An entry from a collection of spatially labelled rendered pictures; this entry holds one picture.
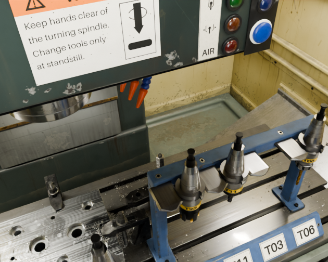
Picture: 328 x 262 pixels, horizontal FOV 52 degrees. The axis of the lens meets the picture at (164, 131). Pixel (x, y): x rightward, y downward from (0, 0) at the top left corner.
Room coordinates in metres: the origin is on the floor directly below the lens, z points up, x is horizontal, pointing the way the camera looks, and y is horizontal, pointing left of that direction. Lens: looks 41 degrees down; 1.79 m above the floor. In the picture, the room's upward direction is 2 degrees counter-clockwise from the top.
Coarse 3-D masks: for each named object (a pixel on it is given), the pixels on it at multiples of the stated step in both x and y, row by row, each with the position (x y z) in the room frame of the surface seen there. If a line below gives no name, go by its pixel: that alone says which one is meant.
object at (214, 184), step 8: (208, 168) 0.52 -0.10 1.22; (216, 168) 0.52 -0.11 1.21; (200, 176) 0.50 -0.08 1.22; (208, 176) 0.50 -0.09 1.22; (216, 176) 0.50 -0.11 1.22; (208, 184) 0.47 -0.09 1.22; (216, 184) 0.47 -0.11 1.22; (224, 184) 0.47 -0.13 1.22; (208, 192) 0.46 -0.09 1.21; (216, 192) 0.45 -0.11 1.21
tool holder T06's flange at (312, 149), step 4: (300, 136) 0.60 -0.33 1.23; (300, 140) 0.59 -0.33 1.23; (324, 140) 0.59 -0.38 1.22; (300, 144) 0.58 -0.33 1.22; (304, 144) 0.58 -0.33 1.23; (308, 144) 0.58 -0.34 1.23; (324, 144) 0.57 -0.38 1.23; (304, 148) 0.57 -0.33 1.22; (308, 148) 0.57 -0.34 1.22; (312, 148) 0.56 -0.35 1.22; (316, 148) 0.56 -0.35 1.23; (320, 148) 0.57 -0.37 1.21; (312, 152) 0.56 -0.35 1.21; (316, 152) 0.57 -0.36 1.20; (320, 152) 0.57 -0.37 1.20
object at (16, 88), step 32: (0, 0) 0.33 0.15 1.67; (160, 0) 0.39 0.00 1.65; (192, 0) 0.41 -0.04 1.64; (224, 0) 0.43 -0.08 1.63; (0, 32) 0.33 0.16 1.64; (160, 32) 0.39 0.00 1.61; (192, 32) 0.41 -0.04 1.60; (224, 32) 0.43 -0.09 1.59; (0, 64) 0.32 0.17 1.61; (128, 64) 0.37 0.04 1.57; (160, 64) 0.39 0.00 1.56; (192, 64) 0.42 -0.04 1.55; (0, 96) 0.32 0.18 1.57; (32, 96) 0.33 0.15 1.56; (64, 96) 0.34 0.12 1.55
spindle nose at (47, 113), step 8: (80, 96) 0.48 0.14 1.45; (88, 96) 0.51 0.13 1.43; (48, 104) 0.45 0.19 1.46; (56, 104) 0.45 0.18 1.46; (64, 104) 0.46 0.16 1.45; (72, 104) 0.47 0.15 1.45; (80, 104) 0.48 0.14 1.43; (16, 112) 0.45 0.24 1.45; (24, 112) 0.45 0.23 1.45; (32, 112) 0.45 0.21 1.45; (40, 112) 0.45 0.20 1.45; (48, 112) 0.45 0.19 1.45; (56, 112) 0.45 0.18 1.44; (64, 112) 0.46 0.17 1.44; (72, 112) 0.47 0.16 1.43; (24, 120) 0.45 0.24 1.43; (32, 120) 0.45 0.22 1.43; (40, 120) 0.45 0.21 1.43; (48, 120) 0.45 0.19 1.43; (56, 120) 0.46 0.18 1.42
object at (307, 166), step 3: (297, 162) 0.59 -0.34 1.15; (300, 162) 0.58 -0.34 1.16; (303, 162) 0.58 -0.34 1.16; (297, 165) 0.58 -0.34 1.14; (300, 165) 0.58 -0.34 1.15; (303, 165) 0.58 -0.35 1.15; (306, 165) 0.57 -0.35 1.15; (309, 165) 0.57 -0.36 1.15; (312, 165) 0.58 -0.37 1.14; (300, 168) 0.58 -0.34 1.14; (303, 168) 0.57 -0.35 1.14; (306, 168) 0.57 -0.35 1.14; (309, 168) 0.57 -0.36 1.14
